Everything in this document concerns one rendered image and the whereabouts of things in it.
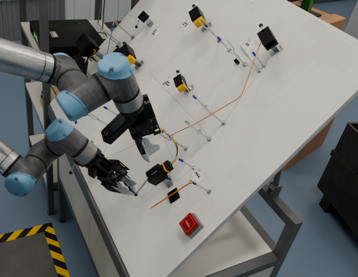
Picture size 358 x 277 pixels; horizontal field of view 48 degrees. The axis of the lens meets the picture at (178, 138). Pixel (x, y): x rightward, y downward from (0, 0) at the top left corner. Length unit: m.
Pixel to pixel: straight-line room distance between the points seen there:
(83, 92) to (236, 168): 0.55
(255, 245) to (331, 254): 1.35
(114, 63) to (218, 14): 0.78
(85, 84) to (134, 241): 0.64
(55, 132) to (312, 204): 2.40
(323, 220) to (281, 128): 1.99
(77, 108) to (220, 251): 0.89
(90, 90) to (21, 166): 0.36
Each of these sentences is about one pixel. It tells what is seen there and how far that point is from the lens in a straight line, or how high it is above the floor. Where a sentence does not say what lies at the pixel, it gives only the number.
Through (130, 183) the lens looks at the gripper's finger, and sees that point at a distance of 1.37.
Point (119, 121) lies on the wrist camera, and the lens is 1.10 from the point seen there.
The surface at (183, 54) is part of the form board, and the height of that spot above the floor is 1.36.
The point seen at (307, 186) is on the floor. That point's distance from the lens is 3.41.
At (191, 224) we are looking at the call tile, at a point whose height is 1.11.
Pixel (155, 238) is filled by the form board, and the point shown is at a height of 0.98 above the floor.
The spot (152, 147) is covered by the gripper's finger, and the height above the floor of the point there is 1.32.
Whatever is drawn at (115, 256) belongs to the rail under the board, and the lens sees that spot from 1.48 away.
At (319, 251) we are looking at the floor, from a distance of 2.96.
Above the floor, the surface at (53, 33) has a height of 1.13.
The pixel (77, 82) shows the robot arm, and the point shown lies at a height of 1.54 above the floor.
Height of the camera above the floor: 2.03
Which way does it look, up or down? 36 degrees down
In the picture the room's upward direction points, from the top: 11 degrees clockwise
